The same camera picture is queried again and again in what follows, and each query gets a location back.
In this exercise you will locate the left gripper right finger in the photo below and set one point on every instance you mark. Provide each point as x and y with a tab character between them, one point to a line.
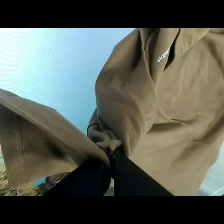
133	181

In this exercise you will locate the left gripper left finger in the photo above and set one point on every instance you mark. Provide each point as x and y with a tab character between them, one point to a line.
87	180

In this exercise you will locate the brown T-shirt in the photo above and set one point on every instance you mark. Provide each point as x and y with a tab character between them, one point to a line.
156	110

